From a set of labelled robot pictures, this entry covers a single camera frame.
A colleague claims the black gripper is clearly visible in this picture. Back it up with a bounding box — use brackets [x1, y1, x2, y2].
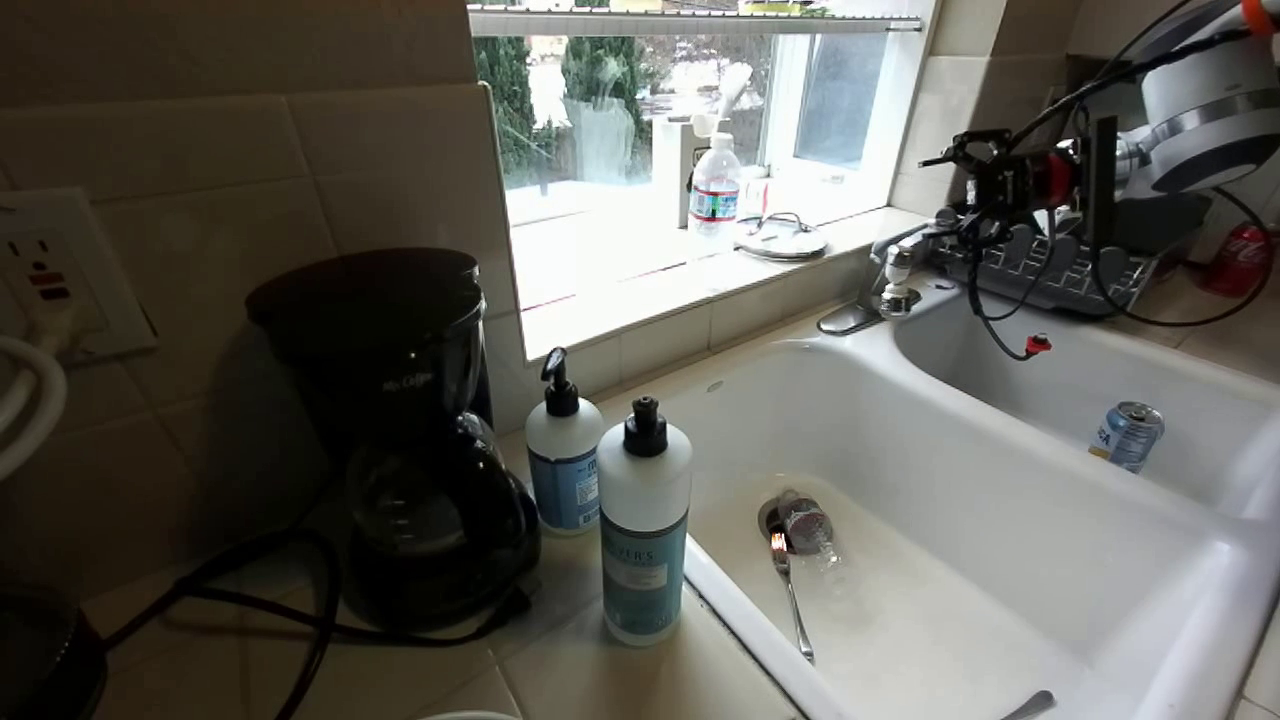
[915, 126, 1121, 253]

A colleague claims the chrome sink faucet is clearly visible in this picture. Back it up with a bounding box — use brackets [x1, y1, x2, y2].
[815, 225, 943, 338]

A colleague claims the clear plastic water bottle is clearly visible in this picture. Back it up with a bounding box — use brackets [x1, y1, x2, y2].
[689, 126, 745, 246]

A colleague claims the grey dish rack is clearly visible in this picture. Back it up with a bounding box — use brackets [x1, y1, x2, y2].
[919, 202, 1161, 323]

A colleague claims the small white dish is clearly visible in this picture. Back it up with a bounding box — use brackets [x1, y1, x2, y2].
[729, 213, 834, 264]

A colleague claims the small glass jar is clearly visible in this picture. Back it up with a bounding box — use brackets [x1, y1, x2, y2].
[737, 158, 777, 226]

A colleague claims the red object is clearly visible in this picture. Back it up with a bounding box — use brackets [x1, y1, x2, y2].
[1201, 219, 1280, 301]

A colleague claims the blue drink can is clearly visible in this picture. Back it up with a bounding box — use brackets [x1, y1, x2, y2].
[1087, 396, 1167, 477]

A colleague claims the white double basin sink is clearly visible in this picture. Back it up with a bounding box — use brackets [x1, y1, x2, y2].
[623, 283, 1280, 720]

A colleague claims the metal sink drain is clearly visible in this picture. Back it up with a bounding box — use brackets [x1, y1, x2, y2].
[757, 489, 845, 565]

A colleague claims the metal spoon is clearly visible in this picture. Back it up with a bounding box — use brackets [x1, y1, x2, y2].
[766, 529, 820, 666]

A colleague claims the tall white pump soap bottle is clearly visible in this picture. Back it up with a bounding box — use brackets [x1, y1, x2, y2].
[594, 390, 698, 647]

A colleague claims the small white spray soap bottle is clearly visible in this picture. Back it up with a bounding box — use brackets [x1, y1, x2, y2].
[521, 343, 610, 534]

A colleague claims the black drip coffee maker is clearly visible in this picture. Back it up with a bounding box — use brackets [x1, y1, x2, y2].
[246, 244, 545, 637]

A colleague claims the black round appliance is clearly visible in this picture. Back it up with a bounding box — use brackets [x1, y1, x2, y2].
[0, 585, 111, 720]

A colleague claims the white window frame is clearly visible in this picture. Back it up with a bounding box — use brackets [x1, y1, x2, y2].
[467, 0, 938, 362]

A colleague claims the black cable with red tip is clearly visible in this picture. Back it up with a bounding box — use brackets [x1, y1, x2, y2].
[965, 217, 1055, 362]

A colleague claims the black power cable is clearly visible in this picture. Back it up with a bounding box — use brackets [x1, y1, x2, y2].
[100, 524, 538, 720]

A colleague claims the white wall power outlet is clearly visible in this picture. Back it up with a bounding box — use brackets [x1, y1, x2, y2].
[0, 183, 163, 366]

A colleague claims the white curved cord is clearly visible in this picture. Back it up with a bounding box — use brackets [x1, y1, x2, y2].
[0, 330, 73, 489]

